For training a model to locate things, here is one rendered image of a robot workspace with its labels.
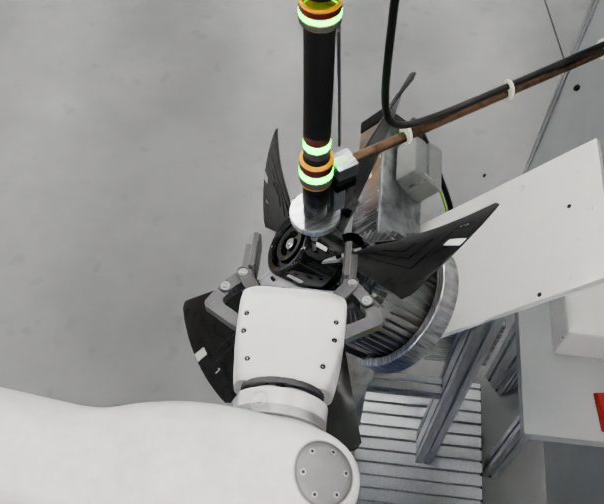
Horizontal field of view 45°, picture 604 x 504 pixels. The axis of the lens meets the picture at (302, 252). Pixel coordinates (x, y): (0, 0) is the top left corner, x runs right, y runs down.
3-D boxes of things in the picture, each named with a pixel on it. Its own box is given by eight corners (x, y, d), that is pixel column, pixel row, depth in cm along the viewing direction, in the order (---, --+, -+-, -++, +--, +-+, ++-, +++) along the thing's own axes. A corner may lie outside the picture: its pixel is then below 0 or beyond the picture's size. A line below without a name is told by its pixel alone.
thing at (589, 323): (625, 296, 161) (645, 270, 152) (634, 364, 153) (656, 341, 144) (546, 288, 162) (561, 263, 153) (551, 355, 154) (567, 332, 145)
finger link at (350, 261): (337, 314, 72) (343, 256, 75) (370, 317, 71) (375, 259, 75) (339, 298, 69) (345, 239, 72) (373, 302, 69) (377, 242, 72)
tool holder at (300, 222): (336, 182, 104) (339, 136, 96) (362, 218, 101) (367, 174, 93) (280, 207, 102) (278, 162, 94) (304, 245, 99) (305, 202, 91)
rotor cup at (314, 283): (362, 220, 133) (308, 187, 127) (375, 277, 123) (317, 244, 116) (311, 266, 140) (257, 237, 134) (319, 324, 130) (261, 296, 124)
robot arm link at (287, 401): (228, 439, 68) (233, 408, 69) (324, 451, 67) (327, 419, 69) (220, 408, 61) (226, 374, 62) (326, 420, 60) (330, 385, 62)
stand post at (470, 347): (427, 443, 231) (518, 246, 134) (426, 472, 227) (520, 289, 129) (412, 442, 232) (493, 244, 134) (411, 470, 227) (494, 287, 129)
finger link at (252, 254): (220, 302, 72) (231, 245, 76) (252, 305, 72) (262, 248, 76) (217, 286, 70) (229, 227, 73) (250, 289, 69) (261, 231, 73)
